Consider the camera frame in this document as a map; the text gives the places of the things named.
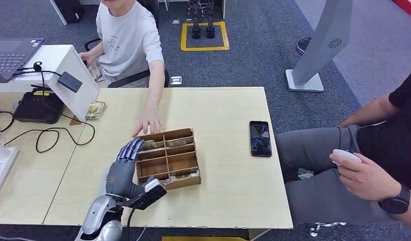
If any person's right hand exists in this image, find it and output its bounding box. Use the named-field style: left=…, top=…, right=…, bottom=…
left=78, top=51, right=97, bottom=69

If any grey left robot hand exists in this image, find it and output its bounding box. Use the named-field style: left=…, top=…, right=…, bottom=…
left=106, top=137, right=148, bottom=200

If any person's left hand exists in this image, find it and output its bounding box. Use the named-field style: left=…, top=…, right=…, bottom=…
left=131, top=108, right=163, bottom=138
left=329, top=151, right=402, bottom=202

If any white handheld remote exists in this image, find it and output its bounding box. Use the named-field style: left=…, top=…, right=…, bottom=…
left=331, top=149, right=363, bottom=166

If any wooden card organizer box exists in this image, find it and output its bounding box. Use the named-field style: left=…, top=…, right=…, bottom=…
left=135, top=128, right=202, bottom=191

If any person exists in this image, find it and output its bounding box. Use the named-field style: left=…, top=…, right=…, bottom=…
left=274, top=68, right=411, bottom=233
left=78, top=0, right=169, bottom=138

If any patterned card pack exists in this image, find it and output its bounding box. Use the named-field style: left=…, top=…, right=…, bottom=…
left=84, top=101, right=107, bottom=121

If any small black adapter box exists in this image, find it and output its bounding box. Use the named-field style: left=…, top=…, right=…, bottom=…
left=57, top=71, right=83, bottom=93

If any black wristwatch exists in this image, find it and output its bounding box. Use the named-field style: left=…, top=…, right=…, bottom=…
left=378, top=184, right=411, bottom=215

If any white desk riser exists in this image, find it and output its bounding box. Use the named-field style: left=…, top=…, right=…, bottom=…
left=0, top=45, right=99, bottom=122

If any black office chair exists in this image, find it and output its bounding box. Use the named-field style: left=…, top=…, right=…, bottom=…
left=84, top=0, right=170, bottom=88

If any black cabinet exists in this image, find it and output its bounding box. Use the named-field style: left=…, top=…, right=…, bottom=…
left=54, top=0, right=85, bottom=24

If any chrome chair base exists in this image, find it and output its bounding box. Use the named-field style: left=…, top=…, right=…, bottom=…
left=309, top=220, right=347, bottom=237

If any black device with yellow label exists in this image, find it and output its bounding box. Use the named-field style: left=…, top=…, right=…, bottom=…
left=13, top=87, right=66, bottom=125

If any grey laptop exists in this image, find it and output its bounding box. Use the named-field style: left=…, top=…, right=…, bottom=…
left=0, top=37, right=45, bottom=84

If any black smartphone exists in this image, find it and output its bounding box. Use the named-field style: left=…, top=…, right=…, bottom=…
left=249, top=120, right=273, bottom=158

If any white power strip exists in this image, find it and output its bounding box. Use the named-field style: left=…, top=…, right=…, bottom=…
left=0, top=144, right=20, bottom=204

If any grey kiosk stand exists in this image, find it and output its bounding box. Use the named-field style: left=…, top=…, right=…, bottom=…
left=285, top=0, right=353, bottom=92

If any round dark floor base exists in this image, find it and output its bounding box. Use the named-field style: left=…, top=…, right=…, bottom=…
left=296, top=36, right=312, bottom=55

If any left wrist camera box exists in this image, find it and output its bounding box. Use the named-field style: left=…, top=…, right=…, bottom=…
left=120, top=178, right=168, bottom=211

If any black camera cable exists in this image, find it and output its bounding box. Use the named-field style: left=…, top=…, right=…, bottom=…
left=126, top=207, right=138, bottom=241

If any black power cable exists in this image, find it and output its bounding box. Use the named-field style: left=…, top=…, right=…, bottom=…
left=2, top=61, right=95, bottom=154

